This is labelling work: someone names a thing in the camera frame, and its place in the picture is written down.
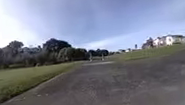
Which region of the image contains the pale bollard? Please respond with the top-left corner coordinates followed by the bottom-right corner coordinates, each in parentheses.
top-left (88, 54), bottom-right (94, 63)
top-left (100, 52), bottom-right (106, 62)

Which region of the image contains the dark grey asphalt path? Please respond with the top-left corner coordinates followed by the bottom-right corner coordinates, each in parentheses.
top-left (0, 45), bottom-right (185, 105)

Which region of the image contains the grass slope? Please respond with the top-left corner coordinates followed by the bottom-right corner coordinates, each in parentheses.
top-left (108, 42), bottom-right (185, 65)

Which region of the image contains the row of dark trees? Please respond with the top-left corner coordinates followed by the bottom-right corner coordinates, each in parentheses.
top-left (0, 26), bottom-right (110, 71)

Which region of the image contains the white house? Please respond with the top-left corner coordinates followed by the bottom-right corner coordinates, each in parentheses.
top-left (140, 32), bottom-right (185, 50)

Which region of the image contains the grass field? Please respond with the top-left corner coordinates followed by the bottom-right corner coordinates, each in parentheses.
top-left (0, 58), bottom-right (90, 105)

